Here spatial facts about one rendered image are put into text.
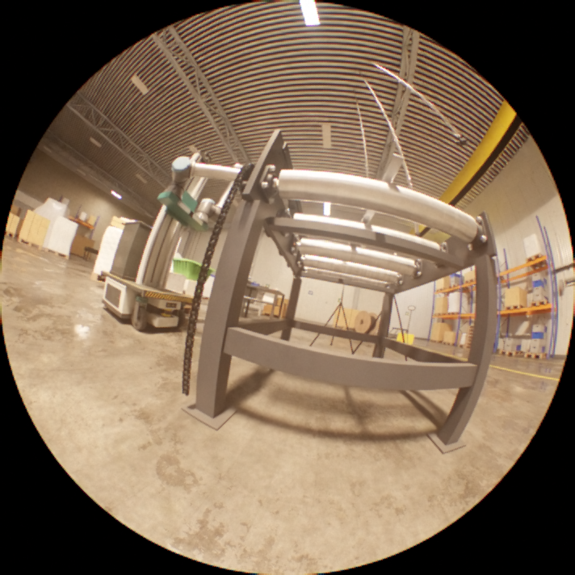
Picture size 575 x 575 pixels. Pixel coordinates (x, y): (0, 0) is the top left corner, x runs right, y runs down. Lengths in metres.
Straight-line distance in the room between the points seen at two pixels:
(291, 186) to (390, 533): 0.97
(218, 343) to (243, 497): 0.42
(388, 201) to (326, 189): 0.20
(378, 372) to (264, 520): 0.45
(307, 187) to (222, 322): 0.49
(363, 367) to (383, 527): 0.45
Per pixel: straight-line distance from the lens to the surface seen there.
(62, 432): 0.61
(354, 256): 1.09
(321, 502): 0.50
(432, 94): 8.76
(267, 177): 0.64
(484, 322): 0.76
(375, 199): 0.59
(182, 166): 1.43
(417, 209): 0.63
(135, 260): 1.71
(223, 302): 0.49
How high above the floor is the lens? 0.43
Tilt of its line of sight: 7 degrees up
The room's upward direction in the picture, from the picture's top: 12 degrees clockwise
